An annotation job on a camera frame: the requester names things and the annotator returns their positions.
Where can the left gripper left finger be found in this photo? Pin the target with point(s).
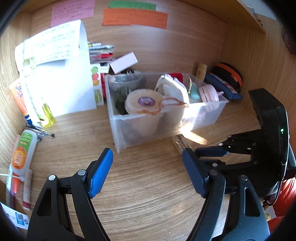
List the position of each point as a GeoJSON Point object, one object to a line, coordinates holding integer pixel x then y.
{"type": "Point", "coordinates": [50, 219]}

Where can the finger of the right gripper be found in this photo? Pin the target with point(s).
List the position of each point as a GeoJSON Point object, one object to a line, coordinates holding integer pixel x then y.
{"type": "Point", "coordinates": [246, 143]}
{"type": "Point", "coordinates": [212, 151]}

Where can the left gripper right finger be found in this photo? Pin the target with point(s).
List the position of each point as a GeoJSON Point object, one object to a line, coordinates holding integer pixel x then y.
{"type": "Point", "coordinates": [245, 219]}

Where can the pink round portable fan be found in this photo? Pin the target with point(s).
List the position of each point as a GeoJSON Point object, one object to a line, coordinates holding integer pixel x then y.
{"type": "Point", "coordinates": [210, 96]}

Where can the white drawstring cloth bag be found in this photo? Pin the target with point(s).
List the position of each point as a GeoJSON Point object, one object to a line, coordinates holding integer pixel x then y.
{"type": "Point", "coordinates": [174, 93]}

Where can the red embroidered charm pouch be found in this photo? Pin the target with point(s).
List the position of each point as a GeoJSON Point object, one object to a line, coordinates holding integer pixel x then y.
{"type": "Point", "coordinates": [179, 76]}

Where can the wooden clip on table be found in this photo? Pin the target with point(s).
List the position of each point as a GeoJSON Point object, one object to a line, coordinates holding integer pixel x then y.
{"type": "Point", "coordinates": [180, 143]}

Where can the orange jacket sleeve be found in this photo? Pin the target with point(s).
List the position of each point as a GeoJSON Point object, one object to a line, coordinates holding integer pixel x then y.
{"type": "Point", "coordinates": [284, 201]}

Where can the blue patchwork pencil pouch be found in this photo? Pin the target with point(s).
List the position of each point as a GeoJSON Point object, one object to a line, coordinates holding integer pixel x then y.
{"type": "Point", "coordinates": [222, 86]}

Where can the black orange round case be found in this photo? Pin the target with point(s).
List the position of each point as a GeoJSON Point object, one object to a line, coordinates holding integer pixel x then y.
{"type": "Point", "coordinates": [229, 74]}

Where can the orange white lotion tube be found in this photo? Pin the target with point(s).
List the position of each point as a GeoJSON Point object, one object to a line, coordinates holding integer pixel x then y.
{"type": "Point", "coordinates": [23, 154]}

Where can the yellow cream tube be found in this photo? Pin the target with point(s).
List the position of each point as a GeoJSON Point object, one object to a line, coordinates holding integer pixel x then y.
{"type": "Point", "coordinates": [201, 71]}

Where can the clear plastic storage bin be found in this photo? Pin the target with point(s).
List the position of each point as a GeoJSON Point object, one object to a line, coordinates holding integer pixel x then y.
{"type": "Point", "coordinates": [130, 130]}

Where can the white tape roll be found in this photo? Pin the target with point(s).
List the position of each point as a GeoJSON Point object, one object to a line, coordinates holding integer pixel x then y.
{"type": "Point", "coordinates": [143, 101]}

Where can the white small cardboard box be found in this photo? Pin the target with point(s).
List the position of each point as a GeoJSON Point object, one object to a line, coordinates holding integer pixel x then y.
{"type": "Point", "coordinates": [123, 63]}

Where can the stack of books and cards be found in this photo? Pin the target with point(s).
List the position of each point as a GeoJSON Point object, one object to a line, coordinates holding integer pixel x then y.
{"type": "Point", "coordinates": [101, 55]}

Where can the orange sticky note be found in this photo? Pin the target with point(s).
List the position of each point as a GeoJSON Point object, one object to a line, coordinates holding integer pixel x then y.
{"type": "Point", "coordinates": [142, 17]}

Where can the green sticky note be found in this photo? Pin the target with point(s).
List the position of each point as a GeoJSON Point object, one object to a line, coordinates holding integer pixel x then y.
{"type": "Point", "coordinates": [132, 5]}

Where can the pink sticky note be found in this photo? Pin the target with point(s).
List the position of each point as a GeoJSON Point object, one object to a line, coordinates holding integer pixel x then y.
{"type": "Point", "coordinates": [72, 10]}

